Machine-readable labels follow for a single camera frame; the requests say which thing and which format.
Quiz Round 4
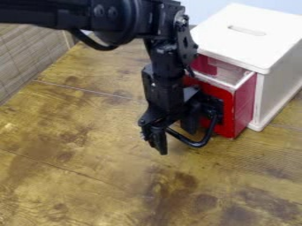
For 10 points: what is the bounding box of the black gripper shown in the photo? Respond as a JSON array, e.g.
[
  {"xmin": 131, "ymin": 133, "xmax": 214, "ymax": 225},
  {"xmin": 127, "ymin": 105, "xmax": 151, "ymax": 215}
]
[{"xmin": 137, "ymin": 64, "xmax": 202, "ymax": 155}]

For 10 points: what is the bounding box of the black metal drawer handle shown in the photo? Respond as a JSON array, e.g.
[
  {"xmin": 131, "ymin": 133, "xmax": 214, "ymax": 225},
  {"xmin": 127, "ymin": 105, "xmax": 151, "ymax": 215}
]
[{"xmin": 164, "ymin": 98, "xmax": 226, "ymax": 148}]

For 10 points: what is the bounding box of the red wooden drawer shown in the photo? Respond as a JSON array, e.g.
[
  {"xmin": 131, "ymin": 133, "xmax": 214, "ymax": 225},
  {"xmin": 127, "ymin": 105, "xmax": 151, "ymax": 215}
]
[{"xmin": 184, "ymin": 55, "xmax": 256, "ymax": 139}]

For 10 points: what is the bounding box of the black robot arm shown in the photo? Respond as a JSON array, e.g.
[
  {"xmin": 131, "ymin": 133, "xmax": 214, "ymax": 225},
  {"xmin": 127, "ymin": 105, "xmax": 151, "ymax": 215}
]
[{"xmin": 0, "ymin": 0, "xmax": 207, "ymax": 155}]

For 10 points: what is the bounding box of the white wooden cabinet box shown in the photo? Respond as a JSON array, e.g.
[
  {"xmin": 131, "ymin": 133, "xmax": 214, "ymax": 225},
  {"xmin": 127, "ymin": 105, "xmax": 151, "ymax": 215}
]
[{"xmin": 191, "ymin": 4, "xmax": 302, "ymax": 132}]

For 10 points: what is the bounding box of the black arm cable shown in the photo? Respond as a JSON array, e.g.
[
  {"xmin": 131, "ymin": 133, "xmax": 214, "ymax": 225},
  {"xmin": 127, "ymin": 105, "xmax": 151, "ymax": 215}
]
[{"xmin": 68, "ymin": 27, "xmax": 119, "ymax": 52}]

